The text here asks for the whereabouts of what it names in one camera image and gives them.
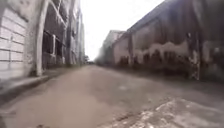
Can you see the distant pale building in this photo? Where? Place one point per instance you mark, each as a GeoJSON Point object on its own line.
{"type": "Point", "coordinates": [106, 48]}

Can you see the cracked grey concrete road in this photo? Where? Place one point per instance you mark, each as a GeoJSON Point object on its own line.
{"type": "Point", "coordinates": [86, 96]}

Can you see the weathered grey building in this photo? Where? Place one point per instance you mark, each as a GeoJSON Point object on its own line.
{"type": "Point", "coordinates": [36, 36]}

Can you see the raised concrete kerb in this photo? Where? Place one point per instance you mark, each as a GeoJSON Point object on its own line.
{"type": "Point", "coordinates": [20, 85]}

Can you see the stained weathered concrete wall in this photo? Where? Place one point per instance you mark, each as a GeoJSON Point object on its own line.
{"type": "Point", "coordinates": [173, 43]}

